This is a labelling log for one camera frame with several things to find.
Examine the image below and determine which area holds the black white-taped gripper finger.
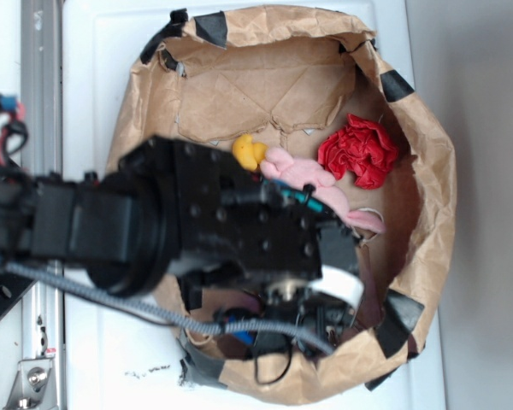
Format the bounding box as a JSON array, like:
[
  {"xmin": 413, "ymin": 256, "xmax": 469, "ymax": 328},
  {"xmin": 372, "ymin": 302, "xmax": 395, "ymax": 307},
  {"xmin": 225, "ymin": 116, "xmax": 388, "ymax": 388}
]
[{"xmin": 317, "ymin": 228, "xmax": 363, "ymax": 308}]

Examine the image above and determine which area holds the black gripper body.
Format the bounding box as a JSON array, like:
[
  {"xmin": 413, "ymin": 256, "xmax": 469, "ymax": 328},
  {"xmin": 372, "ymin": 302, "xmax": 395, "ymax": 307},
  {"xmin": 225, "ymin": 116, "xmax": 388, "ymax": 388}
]
[{"xmin": 119, "ymin": 137, "xmax": 322, "ymax": 289}]

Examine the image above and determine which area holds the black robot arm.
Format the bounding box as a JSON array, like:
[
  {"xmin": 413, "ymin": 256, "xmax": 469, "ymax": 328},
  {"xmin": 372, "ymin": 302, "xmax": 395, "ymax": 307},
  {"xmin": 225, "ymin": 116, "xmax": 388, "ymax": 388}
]
[{"xmin": 0, "ymin": 137, "xmax": 363, "ymax": 310}]

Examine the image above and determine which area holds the yellow rubber duck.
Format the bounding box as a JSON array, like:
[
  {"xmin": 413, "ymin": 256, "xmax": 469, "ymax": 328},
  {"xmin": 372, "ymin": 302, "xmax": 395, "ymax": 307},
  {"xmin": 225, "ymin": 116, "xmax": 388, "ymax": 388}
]
[{"xmin": 232, "ymin": 134, "xmax": 268, "ymax": 172}]

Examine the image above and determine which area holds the pink plush bunny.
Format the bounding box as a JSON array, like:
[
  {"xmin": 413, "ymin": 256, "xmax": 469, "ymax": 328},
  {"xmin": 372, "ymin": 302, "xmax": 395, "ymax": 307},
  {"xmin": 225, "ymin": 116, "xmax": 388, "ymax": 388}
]
[{"xmin": 260, "ymin": 147, "xmax": 386, "ymax": 234}]

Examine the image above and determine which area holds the red crumpled paper ball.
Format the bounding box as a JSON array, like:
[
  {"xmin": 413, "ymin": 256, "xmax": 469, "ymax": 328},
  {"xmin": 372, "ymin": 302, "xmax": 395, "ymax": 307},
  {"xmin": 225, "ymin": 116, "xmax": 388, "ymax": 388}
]
[{"xmin": 317, "ymin": 114, "xmax": 398, "ymax": 190}]

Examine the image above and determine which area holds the brown paper bag bin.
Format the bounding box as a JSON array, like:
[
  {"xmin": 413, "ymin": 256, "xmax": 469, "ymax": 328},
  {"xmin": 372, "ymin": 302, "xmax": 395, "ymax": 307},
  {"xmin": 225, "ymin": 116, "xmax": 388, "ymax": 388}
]
[{"xmin": 106, "ymin": 5, "xmax": 456, "ymax": 406}]

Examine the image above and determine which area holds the grey braided cable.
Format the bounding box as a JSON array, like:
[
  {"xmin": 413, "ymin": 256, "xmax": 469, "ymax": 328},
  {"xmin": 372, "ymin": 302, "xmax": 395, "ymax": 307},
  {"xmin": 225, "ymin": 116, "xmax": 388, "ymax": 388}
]
[{"xmin": 0, "ymin": 251, "xmax": 336, "ymax": 355}]

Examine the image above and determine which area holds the red black wire bundle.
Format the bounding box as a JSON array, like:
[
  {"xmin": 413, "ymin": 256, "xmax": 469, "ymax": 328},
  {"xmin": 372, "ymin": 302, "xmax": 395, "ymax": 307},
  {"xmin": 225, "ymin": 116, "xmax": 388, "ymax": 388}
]
[{"xmin": 0, "ymin": 92, "xmax": 30, "ymax": 167}]

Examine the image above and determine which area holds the metal corner bracket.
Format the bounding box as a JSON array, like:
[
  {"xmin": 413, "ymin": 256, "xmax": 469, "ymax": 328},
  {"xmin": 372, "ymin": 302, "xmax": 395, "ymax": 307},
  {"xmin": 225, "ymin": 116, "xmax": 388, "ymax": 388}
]
[{"xmin": 3, "ymin": 358, "xmax": 59, "ymax": 410}]

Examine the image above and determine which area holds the aluminium frame rail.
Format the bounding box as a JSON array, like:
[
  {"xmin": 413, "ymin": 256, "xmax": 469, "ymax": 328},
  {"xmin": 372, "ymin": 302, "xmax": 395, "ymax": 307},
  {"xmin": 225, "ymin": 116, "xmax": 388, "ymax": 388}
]
[{"xmin": 21, "ymin": 1, "xmax": 67, "ymax": 409}]

